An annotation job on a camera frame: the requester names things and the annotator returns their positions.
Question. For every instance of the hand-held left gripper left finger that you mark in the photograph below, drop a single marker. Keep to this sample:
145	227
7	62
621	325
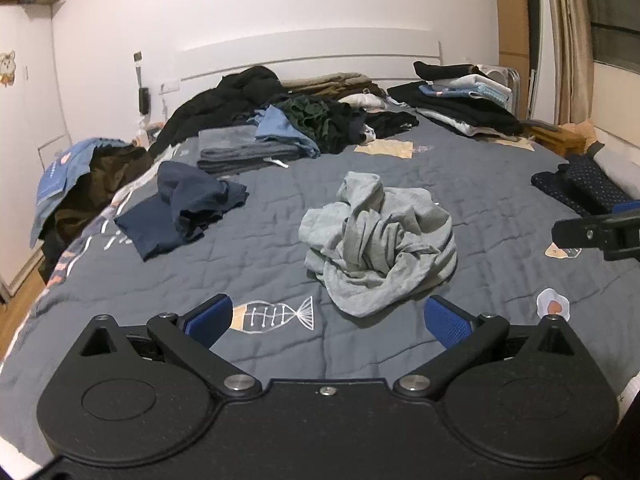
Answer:
207	320

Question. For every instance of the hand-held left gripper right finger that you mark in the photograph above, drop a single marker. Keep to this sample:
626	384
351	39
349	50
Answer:
447	322

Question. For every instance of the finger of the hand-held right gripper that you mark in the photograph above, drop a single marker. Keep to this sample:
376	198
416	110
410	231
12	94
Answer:
590	232

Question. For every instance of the light grey long-sleeve shirt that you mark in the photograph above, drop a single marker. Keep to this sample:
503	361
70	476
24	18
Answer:
375	240

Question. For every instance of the thick navy dotted folded garment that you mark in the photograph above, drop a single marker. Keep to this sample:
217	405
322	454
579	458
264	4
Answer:
600	185

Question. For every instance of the thin navy dotted folded garment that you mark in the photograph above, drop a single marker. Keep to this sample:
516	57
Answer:
550	185

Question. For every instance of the grey folded sweatshirt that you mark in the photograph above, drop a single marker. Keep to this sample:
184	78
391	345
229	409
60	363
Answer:
620	170

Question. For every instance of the grey quilt with fish prints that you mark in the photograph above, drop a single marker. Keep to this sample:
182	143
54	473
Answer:
250	240

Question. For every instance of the wooden stool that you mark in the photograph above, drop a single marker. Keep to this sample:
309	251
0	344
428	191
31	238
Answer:
555	140

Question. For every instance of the orange checked cushion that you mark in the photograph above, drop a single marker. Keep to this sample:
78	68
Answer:
580	131

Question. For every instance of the navy blue garment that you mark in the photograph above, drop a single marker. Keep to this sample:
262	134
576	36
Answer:
165	210

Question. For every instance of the dark grey flat object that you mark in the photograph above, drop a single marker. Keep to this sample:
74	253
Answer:
539	123

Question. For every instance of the folded dark grey garments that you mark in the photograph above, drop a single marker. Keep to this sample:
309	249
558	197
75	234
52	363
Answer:
240	152

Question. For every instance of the black folded garment pile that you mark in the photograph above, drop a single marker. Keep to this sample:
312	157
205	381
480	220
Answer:
465	112

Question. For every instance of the white box fan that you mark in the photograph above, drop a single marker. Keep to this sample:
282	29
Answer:
502	80

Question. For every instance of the light blue checked towel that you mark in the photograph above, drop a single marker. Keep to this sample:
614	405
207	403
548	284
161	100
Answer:
480	95

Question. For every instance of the brown garment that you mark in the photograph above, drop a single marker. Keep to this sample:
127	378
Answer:
100	180

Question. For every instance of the white folded garment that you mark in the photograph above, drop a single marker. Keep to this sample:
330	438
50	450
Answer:
475	82

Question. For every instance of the beige curtain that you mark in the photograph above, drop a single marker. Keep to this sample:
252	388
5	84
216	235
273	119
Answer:
570	35

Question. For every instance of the black white sock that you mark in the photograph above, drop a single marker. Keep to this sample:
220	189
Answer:
369	135

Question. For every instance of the light blue garment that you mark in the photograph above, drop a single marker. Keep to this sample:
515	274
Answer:
280	127

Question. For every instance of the black crumpled garment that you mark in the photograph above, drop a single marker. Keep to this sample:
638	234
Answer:
392	122

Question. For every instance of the black jacket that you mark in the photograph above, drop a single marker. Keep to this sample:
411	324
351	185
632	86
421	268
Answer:
215	105

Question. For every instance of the small black folded garment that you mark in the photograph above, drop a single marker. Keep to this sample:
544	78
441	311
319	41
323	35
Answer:
440	70

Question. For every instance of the dark window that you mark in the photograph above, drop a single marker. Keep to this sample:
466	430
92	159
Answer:
615	10

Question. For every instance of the brown wooden board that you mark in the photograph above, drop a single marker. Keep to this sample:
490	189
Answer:
512	20

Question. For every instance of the dark green garment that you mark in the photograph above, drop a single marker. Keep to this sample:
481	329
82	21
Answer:
310	115

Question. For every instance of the phone holder stick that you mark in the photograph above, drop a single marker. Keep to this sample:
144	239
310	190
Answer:
144	95

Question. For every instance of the whitish garment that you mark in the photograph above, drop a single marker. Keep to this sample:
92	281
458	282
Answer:
362	101

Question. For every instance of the white wardrobe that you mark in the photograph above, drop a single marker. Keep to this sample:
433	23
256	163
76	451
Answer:
30	160

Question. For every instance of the khaki folded blanket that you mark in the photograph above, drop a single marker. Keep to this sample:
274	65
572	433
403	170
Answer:
330	82

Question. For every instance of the white headboard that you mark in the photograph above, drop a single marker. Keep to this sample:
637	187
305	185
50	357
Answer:
300	52

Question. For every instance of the white wall socket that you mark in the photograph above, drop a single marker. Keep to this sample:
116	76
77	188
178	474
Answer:
170	87

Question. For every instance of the mouse wall sticker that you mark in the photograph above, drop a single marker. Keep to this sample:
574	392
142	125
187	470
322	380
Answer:
7	67

